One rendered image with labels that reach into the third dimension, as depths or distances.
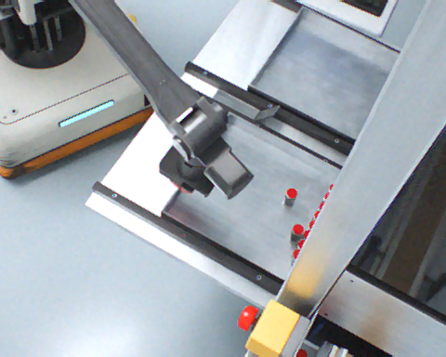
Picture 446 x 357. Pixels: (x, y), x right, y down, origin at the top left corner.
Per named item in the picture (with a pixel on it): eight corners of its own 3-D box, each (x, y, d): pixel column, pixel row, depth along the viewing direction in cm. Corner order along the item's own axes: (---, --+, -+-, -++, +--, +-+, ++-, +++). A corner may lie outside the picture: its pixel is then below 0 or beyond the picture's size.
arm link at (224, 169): (213, 98, 102) (170, 134, 100) (265, 152, 99) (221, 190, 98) (215, 124, 113) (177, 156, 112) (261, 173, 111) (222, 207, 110)
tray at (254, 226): (376, 199, 133) (382, 191, 130) (321, 309, 121) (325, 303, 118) (228, 121, 139) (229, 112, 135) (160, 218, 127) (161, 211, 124)
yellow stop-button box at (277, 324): (302, 333, 111) (311, 320, 104) (282, 370, 108) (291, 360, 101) (262, 310, 112) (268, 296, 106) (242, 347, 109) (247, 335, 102)
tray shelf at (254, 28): (439, 72, 152) (442, 68, 151) (307, 335, 121) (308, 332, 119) (255, -17, 160) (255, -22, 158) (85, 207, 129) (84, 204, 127)
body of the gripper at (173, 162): (205, 200, 116) (214, 182, 110) (156, 168, 117) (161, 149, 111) (224, 172, 119) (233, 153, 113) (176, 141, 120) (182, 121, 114)
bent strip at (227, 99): (276, 121, 140) (281, 105, 134) (268, 131, 138) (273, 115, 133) (217, 89, 142) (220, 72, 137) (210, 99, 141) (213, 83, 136)
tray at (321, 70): (435, 83, 148) (440, 72, 145) (391, 169, 137) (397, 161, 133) (299, 16, 154) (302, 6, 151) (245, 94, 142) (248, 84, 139)
